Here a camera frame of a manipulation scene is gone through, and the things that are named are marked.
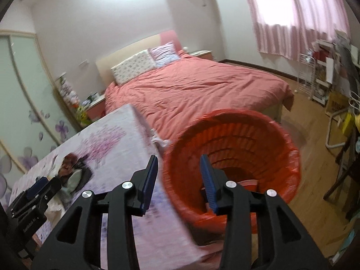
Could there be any brown striped cloth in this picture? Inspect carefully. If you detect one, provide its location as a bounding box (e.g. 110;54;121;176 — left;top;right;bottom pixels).
57;153;93;195

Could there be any green sock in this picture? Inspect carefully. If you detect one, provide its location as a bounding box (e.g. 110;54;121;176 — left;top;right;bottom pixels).
60;169;82;202

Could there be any orange laundry basket bin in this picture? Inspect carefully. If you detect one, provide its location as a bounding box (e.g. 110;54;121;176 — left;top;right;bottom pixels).
162;109;302;233

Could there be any floral purple table sheet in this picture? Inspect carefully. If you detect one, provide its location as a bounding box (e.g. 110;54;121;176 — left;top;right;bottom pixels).
10;104;217;269

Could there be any floral sliding wardrobe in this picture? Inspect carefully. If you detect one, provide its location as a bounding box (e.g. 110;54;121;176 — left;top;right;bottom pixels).
1;33;79;207

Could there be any pink left nightstand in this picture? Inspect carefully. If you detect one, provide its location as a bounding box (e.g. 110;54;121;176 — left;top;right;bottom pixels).
86;94;106;122

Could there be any pink bed with duvet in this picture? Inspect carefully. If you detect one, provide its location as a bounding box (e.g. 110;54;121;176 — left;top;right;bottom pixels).
105;52;294;140

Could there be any plush toy tower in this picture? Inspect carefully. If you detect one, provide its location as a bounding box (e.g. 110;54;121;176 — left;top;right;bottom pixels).
57;72;92;127

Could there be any beige pink headboard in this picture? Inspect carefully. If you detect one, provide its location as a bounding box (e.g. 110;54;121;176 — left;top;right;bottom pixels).
96;30;182;88

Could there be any floral white pillow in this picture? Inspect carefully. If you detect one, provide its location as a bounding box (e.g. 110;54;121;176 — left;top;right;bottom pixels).
111;50;156;86

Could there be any right nightstand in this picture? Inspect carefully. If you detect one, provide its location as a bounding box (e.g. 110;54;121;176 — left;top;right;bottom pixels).
190;50;214;60

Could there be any striped pink pillow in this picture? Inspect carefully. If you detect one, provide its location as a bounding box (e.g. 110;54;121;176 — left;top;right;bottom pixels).
149;41;180;68

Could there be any pink curtain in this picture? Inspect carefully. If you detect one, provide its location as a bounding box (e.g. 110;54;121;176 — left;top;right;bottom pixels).
247;0;350;60

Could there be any white wire rack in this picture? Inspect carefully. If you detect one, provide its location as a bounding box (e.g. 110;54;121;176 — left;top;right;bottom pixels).
295;40;336;106

